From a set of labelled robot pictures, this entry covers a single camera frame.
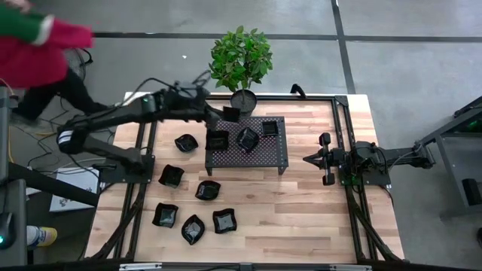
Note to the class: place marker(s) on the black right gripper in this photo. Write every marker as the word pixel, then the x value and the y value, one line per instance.
pixel 340 159

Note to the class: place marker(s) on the black aluminium table frame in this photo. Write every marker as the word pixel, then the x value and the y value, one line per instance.
pixel 342 101

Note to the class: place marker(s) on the round scalloped black plate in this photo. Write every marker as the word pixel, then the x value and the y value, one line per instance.
pixel 208 190

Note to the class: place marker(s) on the grey desk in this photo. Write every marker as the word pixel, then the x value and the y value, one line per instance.
pixel 17 199

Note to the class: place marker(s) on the black box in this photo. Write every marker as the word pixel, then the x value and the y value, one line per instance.
pixel 471 191

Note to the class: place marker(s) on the black table camera mount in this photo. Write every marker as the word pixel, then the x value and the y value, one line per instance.
pixel 245 266

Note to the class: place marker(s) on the black computer mouse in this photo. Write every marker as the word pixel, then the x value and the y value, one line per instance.
pixel 7 230

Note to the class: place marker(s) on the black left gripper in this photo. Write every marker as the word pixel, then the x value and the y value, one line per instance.
pixel 188 101

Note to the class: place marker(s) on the black perforated metal rack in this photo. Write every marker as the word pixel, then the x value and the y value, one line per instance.
pixel 233 158

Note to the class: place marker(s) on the person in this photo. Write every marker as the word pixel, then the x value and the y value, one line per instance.
pixel 30 56

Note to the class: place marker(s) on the deep square black plate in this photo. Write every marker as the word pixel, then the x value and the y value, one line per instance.
pixel 217 140

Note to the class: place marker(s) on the grey metal cart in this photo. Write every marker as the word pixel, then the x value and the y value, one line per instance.
pixel 452 169

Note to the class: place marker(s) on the small square black plate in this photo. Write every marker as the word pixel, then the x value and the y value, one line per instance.
pixel 231 114
pixel 270 128

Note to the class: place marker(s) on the black diagonal beam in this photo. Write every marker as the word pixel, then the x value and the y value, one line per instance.
pixel 49 184

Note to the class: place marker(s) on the wavy square black plate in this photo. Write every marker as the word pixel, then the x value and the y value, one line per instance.
pixel 171 176
pixel 165 215
pixel 248 139
pixel 224 221

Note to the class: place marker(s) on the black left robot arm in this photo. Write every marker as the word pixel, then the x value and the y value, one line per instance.
pixel 113 114

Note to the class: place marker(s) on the green potted plant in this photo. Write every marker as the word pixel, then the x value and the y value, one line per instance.
pixel 241 60

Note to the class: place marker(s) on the white yellow spray can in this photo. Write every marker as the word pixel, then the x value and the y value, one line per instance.
pixel 41 236

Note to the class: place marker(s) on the silver bracket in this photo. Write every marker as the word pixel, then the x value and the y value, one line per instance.
pixel 140 267
pixel 350 267

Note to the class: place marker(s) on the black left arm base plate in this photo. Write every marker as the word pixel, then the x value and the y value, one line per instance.
pixel 124 177

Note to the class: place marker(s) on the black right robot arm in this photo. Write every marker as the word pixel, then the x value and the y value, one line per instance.
pixel 399 158

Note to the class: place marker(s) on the white printed box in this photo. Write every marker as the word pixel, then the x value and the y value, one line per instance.
pixel 73 180

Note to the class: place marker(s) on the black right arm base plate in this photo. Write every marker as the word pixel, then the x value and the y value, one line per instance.
pixel 376 180

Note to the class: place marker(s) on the leaf shaped black plate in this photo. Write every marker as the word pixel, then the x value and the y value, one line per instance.
pixel 193 229
pixel 186 143

